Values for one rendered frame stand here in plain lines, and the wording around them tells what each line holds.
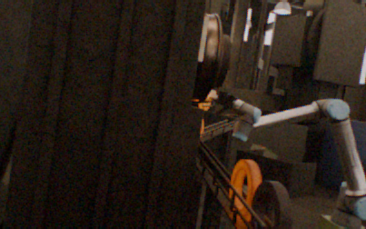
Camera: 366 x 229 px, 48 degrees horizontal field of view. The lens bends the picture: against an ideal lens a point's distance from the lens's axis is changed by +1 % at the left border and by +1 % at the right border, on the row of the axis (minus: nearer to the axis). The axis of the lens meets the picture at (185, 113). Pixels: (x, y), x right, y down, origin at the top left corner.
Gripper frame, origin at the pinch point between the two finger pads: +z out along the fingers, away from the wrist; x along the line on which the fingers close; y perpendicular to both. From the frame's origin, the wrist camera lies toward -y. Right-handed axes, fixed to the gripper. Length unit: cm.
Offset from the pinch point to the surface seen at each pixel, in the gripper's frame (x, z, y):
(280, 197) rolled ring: 140, -79, 2
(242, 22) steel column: -823, 281, 126
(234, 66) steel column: -820, 250, 9
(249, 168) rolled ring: 124, -66, 1
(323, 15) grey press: -301, 5, 120
